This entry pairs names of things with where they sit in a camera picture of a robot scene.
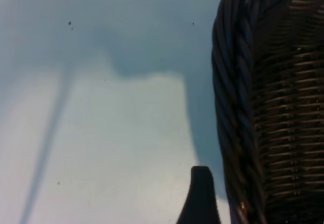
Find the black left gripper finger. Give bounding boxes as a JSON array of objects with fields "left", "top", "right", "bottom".
[{"left": 176, "top": 166, "right": 222, "bottom": 224}]

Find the dark brown wicker basket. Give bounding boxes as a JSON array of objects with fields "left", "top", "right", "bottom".
[{"left": 211, "top": 0, "right": 324, "bottom": 224}]

